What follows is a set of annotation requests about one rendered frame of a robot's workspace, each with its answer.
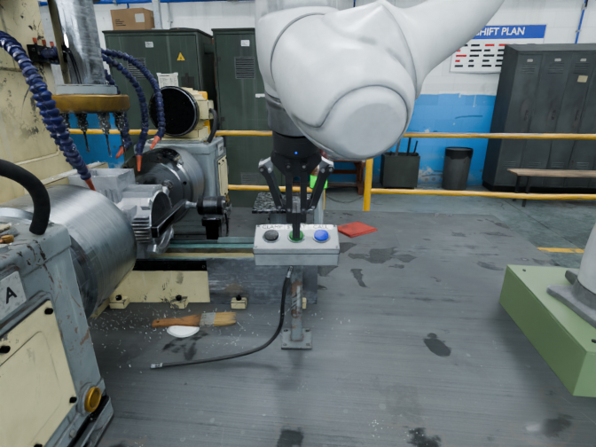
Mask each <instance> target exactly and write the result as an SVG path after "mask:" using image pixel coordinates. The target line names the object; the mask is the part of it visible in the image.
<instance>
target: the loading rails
mask: <svg viewBox="0 0 596 447"><path fill-rule="evenodd" d="M254 240H255V237H218V239H170V244H169V247H168V248H167V250H166V252H165V253H164V254H162V255H150V257H149V258H137V259H136V262H135V265H134V268H133V270H132V272H131V273H130V274H129V276H128V277H127V278H126V279H125V280H124V281H123V282H122V283H121V284H120V285H119V286H118V288H117V289H116V290H115V291H114V292H113V293H112V294H111V295H110V296H109V298H110V302H109V306H110V309H125V308H126V307H127V306H128V304H129V303H130V302H170V308H171V309H185V308H186V306H187V304H188V302H210V304H230V305H231V309H245V308H246V306H247V304H281V296H282V291H283V286H284V282H285V278H286V273H287V270H288V267H289V266H290V265H255V259H254V255H253V247H254ZM317 295H318V266H317V265H303V266H302V308H303V309H306V304H317ZM285 304H291V278H289V281H288V285H287V289H286V299H285Z"/></svg>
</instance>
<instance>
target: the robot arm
mask: <svg viewBox="0 0 596 447"><path fill-rule="evenodd" d="M504 2H505V0H428V1H426V2H425V3H422V4H419V5H416V6H413V7H410V8H397V7H395V6H393V5H392V4H390V3H388V2H387V1H385V0H378V1H376V2H374V3H371V4H366V5H362V6H358V7H355V8H351V9H347V10H343V11H339V10H338V0H255V40H256V51H257V58H258V64H259V69H260V72H261V74H262V77H263V82H264V88H265V92H264V96H265V100H266V110H267V112H268V113H267V115H268V125H269V127H270V128H271V129H272V143H273V150H272V152H271V156H270V158H268V159H266V160H265V159H260V160H259V168H258V170H259V172H260V173H261V174H262V175H263V176H264V177H265V179H266V182H267V185H268V187H269V189H270V192H271V196H272V198H273V201H274V203H275V206H276V209H284V210H285V211H286V222H287V223H288V224H293V239H299V238H300V230H301V223H306V216H307V210H308V209H310V208H311V209H316V208H317V205H318V202H319V199H320V196H321V194H322V191H323V189H324V187H325V182H326V179H327V178H328V177H329V176H330V175H331V174H332V173H333V171H334V167H333V160H332V159H328V160H327V159H325V158H323V157H322V153H321V152H320V150H319V149H321V150H322V151H324V152H326V153H329V154H331V155H332V156H334V157H337V158H340V159H344V160H348V161H365V160H369V159H372V158H375V157H377V156H379V155H382V154H383V153H385V152H387V151H388V150H389V149H391V148H392V147H393V146H394V145H396V144H397V143H398V142H399V140H400V139H401V138H402V137H403V135H404V133H405V131H406V130H407V128H408V126H409V123H410V120H411V118H412V112H413V108H414V102H415V100H416V99H417V98H418V97H419V96H420V93H421V88H422V84H423V82H424V80H425V78H426V76H427V75H428V74H429V73H430V71H431V70H433V69H434V68H435V67H437V66H438V65H439V64H441V63H442V62H443V61H445V60H446V59H447V58H449V57H450V56H451V55H452V54H453V53H455V52H456V51H458V50H459V49H460V48H462V47H463V46H464V45H465V44H466V43H468V42H469V41H470V40H471V39H472V38H474V37H475V36H476V35H477V34H478V33H479V32H480V31H481V30H482V29H483V28H484V27H485V26H486V25H487V23H488V22H489V21H490V20H491V18H492V17H493V16H494V15H495V14H496V12H497V11H498V9H499V8H500V6H501V5H502V4H503V3H504ZM273 164H274V165H275V166H276V167H277V169H278V170H279V171H280V172H281V173H282V174H283V175H284V176H285V183H286V199H285V200H284V199H283V198H282V195H281V192H280V189H279V187H278V182H277V179H276V177H275V175H274V172H273ZM318 164H319V172H318V177H317V180H316V182H315V184H314V187H313V190H312V193H311V195H310V198H309V199H308V200H307V183H308V175H309V174H310V173H311V172H312V171H313V170H314V169H315V168H316V167H317V165H318ZM295 176H298V177H299V178H300V202H293V177H295ZM565 278H566V279H567V280H568V281H569V282H570V283H571V284H572V285H570V286H562V285H549V286H547V288H546V292H547V293H548V294H549V295H551V296H552V297H554V298H556V299H558V300H559V301H560V302H562V303H563V304H565V305H566V306H567V307H568V308H570V309H571V310H573V311H574V312H575V313H576V314H577V315H578V316H579V317H581V318H582V319H583V320H585V321H586V322H587V323H589V324H590V325H591V326H593V327H594V328H595V329H596V223H595V225H594V226H593V228H592V231H591V234H590V237H589V239H588V241H587V243H586V246H585V249H584V254H583V257H582V261H581V265H580V270H579V271H578V270H575V269H568V270H567V271H566V273H565Z"/></svg>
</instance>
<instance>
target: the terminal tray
mask: <svg viewBox="0 0 596 447"><path fill-rule="evenodd" d="M88 172H90V173H91V181H92V183H93V185H94V187H95V190H96V192H98V193H100V194H102V195H103V196H105V197H106V198H108V199H109V200H110V201H112V202H113V203H114V202H115V204H118V202H121V201H122V190H124V188H126V186H128V185H129V184H136V180H135V174H134V169H89V171H88ZM74 175H77V176H74ZM74 175H72V176H68V182H69V184H73V185H79V186H82V187H86V188H89V186H88V185H87V184H86V183H85V181H84V180H82V179H81V178H80V174H78V173H76V174H74ZM113 175H115V176H113ZM89 189H90V188H89Z"/></svg>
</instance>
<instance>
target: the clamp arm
mask: <svg viewBox="0 0 596 447"><path fill-rule="evenodd" d="M186 202H190V201H188V199H181V200H180V201H179V202H178V203H177V204H176V205H175V206H174V207H173V208H171V210H170V211H168V212H167V213H166V214H165V215H164V216H163V217H162V218H161V219H159V220H158V221H157V222H156V223H155V224H154V225H152V226H151V234H152V238H153V239H158V238H159V237H160V236H161V235H162V234H163V233H164V232H165V231H166V230H167V229H168V228H169V227H170V226H171V225H172V224H173V223H174V222H175V221H176V220H177V219H178V218H179V217H180V216H181V215H182V214H183V213H184V212H185V211H186V210H187V209H189V207H188V206H186V205H188V204H189V203H186Z"/></svg>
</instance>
